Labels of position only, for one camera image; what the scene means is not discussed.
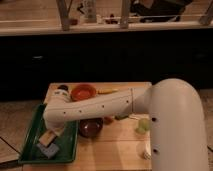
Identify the small orange red toy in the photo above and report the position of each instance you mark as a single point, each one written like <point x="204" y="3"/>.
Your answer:
<point x="108" y="120"/>

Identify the small green toy vegetable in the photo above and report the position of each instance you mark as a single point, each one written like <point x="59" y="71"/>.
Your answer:
<point x="121" y="117"/>

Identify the green plastic tray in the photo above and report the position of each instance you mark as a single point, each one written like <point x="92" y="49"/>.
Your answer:
<point x="66" y="142"/>

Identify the orange bowl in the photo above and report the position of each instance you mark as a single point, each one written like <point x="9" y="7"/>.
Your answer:
<point x="83" y="92"/>

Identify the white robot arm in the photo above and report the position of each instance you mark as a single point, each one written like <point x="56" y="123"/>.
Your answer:
<point x="177" y="124"/>

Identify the dark brown bowl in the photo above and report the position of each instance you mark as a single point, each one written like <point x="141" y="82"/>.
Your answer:
<point x="90" y="128"/>

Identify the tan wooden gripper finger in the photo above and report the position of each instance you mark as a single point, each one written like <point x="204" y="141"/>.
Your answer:
<point x="47" y="138"/>

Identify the wooden railing shelf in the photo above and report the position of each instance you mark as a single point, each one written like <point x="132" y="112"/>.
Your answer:
<point x="41" y="17"/>

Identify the dark round object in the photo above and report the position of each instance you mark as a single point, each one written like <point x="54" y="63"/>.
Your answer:
<point x="63" y="87"/>

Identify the white cylinder object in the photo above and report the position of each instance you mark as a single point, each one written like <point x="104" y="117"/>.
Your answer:
<point x="147" y="151"/>

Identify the grey blue eraser block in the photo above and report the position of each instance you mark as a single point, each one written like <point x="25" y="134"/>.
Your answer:
<point x="49" y="151"/>

